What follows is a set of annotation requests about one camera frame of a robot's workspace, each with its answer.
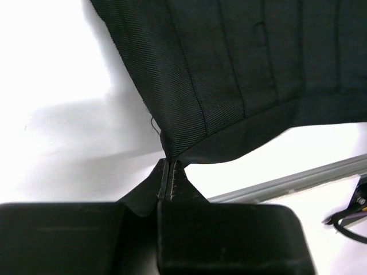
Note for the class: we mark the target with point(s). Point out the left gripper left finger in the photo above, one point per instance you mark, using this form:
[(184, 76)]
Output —
[(143, 198)]

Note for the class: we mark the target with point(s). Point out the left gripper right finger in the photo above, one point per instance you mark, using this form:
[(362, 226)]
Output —
[(178, 188)]

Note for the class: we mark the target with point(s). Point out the black pleated skirt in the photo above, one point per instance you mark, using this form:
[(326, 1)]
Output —
[(222, 78)]

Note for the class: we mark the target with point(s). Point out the aluminium front rail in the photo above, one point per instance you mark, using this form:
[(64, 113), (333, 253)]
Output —
[(295, 182)]

